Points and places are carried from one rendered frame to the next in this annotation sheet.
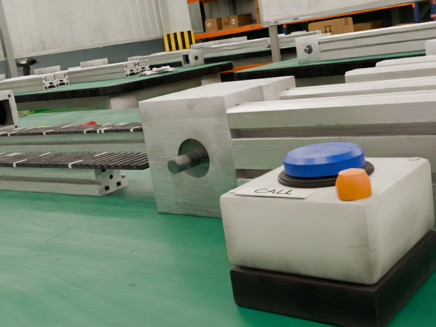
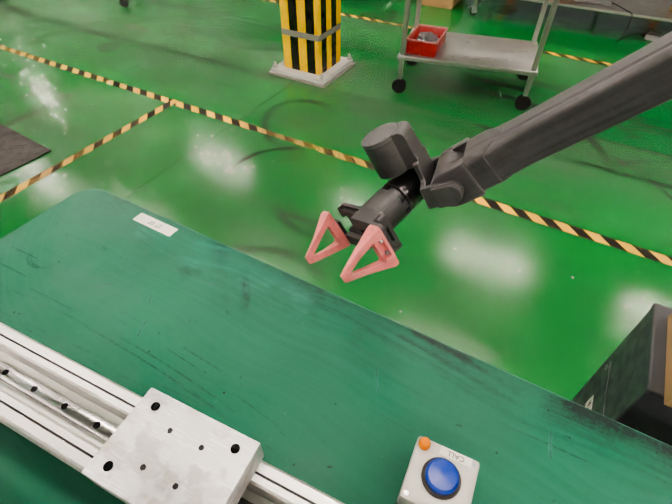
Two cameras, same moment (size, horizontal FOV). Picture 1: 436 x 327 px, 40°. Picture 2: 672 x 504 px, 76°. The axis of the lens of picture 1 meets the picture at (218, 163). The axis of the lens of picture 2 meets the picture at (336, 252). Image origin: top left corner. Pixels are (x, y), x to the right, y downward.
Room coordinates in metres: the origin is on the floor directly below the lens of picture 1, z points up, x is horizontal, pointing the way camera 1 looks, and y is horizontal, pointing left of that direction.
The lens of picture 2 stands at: (0.42, -0.22, 1.41)
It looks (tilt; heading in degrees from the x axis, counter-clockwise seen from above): 46 degrees down; 165
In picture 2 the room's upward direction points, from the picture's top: straight up
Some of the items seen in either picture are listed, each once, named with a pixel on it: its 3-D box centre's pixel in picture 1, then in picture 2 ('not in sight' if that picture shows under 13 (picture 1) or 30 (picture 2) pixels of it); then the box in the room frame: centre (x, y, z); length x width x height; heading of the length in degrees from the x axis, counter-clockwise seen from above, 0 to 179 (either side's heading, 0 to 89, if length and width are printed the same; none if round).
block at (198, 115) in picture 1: (217, 147); not in sight; (0.49, 0.00, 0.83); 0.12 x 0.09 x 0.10; 140
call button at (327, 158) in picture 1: (324, 167); (441, 477); (0.29, -0.05, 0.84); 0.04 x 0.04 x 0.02
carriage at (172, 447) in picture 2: not in sight; (180, 467); (0.21, -0.35, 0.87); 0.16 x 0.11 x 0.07; 50
